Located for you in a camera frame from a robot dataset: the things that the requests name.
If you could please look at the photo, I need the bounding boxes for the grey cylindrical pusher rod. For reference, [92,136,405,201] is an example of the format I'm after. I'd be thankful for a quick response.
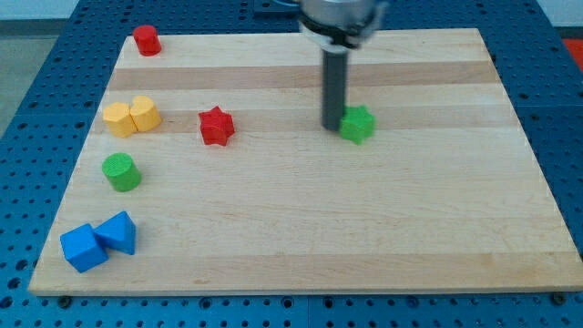
[321,50,348,131]

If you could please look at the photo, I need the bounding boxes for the green star block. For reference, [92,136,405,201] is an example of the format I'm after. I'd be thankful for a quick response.
[339,105,375,145]

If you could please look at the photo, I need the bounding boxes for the red star block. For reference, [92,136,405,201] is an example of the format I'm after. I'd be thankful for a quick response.
[199,106,235,147]

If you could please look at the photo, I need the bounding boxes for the light wooden board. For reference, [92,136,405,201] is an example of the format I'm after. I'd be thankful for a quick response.
[29,28,582,296]

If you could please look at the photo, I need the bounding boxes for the red cylinder block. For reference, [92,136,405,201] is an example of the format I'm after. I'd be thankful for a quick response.
[132,25,162,56]

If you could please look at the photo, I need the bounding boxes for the yellow heart block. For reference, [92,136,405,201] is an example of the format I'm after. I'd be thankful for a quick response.
[130,96,162,132]

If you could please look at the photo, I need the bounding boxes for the yellow hexagon block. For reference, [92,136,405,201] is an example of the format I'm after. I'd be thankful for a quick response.
[102,102,138,138]

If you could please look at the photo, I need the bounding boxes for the green cylinder block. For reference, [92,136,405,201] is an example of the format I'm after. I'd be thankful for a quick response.
[101,152,141,192]

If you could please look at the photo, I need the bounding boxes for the blue triangle block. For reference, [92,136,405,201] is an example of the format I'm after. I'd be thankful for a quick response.
[93,211,136,255]

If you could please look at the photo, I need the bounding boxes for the blue cube block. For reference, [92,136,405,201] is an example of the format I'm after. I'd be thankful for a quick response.
[59,223,109,273]

